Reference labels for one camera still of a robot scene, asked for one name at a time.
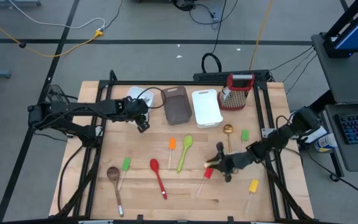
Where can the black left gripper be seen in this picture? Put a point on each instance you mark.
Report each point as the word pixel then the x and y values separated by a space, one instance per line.
pixel 134 109

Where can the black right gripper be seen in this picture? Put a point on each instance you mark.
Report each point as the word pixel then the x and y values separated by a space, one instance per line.
pixel 238 161

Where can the green silicone spoon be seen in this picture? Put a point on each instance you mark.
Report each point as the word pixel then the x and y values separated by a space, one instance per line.
pixel 187 140

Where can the red silicone spoon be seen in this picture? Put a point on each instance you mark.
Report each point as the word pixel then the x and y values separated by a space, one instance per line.
pixel 154 165

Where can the dark brown wooden spoon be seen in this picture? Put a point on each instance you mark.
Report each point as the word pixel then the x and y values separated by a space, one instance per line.
pixel 113 173

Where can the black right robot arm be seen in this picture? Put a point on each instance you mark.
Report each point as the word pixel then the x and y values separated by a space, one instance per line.
pixel 275 141

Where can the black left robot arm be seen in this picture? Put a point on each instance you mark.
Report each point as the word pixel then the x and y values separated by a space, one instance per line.
pixel 73 109

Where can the white plastic storage bin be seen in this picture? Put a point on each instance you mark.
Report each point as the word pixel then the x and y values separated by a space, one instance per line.
pixel 207 109
pixel 135 91

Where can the grey translucent plastic bin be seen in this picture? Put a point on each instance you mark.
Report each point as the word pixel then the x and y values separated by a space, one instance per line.
pixel 176 107

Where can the black mesh control box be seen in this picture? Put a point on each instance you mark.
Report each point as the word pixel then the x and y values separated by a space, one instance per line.
pixel 56 93

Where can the black perforated power box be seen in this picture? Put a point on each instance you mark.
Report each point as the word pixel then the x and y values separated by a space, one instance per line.
pixel 210 76

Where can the white blue-labelled bottle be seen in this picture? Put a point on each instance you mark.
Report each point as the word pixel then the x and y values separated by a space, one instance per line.
pixel 325 143

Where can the small black floor ball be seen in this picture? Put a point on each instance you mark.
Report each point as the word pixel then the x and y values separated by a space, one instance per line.
pixel 22 45

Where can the grey monitor desk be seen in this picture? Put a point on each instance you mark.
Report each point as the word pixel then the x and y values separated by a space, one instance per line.
pixel 346 77

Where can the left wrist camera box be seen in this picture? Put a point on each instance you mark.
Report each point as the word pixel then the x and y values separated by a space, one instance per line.
pixel 144 126

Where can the black aluminium table frame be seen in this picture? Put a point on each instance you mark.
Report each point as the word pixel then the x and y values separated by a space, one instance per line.
pixel 172 82

